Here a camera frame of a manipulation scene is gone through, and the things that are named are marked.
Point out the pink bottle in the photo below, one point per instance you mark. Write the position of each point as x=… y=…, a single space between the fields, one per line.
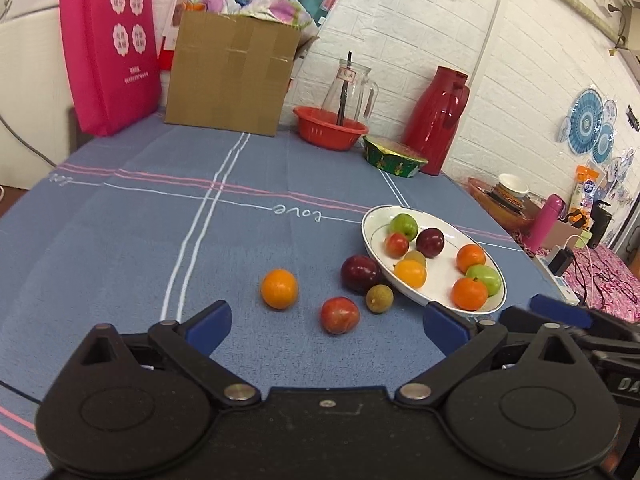
x=544 y=222

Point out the pale green apple in plate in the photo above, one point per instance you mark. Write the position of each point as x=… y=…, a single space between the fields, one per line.
x=486 y=275

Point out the dark plum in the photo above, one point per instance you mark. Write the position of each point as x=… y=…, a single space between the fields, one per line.
x=430 y=242
x=360 y=273

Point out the dark plum front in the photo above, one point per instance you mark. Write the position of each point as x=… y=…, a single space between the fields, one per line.
x=430 y=242

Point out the blue paper fans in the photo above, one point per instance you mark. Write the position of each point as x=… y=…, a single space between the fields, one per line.
x=589 y=127

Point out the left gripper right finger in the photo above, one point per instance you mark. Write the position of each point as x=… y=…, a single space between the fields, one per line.
x=469 y=348

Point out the cardboard box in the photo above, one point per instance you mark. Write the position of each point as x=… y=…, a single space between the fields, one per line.
x=230 y=72

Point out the blue tablecloth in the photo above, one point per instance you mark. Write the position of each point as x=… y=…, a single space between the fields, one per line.
x=161 y=221

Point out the green foil bowl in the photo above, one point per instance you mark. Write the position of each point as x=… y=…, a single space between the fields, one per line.
x=391 y=156

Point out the black straw in pitcher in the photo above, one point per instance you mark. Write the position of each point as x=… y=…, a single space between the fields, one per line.
x=345 y=75

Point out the brown tray with cups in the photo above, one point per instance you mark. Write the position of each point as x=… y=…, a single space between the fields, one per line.
x=507 y=216

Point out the dark plum near plate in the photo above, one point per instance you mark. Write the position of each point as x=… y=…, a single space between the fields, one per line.
x=360 y=273

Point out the pink tote bag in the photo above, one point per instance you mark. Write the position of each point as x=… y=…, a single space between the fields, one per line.
x=111 y=64

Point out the white appliance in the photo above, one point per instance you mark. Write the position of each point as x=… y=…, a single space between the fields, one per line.
x=38 y=124

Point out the brown longan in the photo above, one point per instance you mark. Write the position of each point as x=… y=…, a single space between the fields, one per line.
x=379 y=299

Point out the yellow orange in plate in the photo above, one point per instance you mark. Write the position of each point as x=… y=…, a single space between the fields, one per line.
x=411 y=272

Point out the red plastic basket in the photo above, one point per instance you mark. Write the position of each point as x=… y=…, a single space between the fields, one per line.
x=318 y=127

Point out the glass pitcher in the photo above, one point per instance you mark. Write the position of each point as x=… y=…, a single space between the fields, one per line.
x=362 y=93

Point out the red plum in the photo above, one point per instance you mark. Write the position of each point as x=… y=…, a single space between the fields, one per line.
x=339 y=315

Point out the small red fruit in plate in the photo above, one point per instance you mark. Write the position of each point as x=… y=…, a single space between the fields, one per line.
x=396 y=245

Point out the red thermos jug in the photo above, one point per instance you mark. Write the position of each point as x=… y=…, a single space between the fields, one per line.
x=434 y=120

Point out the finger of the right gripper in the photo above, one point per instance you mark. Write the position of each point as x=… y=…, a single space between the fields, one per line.
x=561 y=312

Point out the orange at plate back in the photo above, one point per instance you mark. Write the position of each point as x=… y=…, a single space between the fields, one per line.
x=470 y=255

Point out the white plate with rim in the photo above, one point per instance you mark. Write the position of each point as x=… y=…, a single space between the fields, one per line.
x=441 y=272

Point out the orange tangerine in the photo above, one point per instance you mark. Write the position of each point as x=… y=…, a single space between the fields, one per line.
x=279 y=289

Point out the large tangerine in plate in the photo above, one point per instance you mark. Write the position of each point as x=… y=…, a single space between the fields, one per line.
x=469 y=294

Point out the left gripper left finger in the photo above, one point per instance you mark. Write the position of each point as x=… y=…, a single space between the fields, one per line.
x=187 y=348

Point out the white paper cup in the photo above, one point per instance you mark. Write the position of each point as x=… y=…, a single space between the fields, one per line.
x=513 y=184

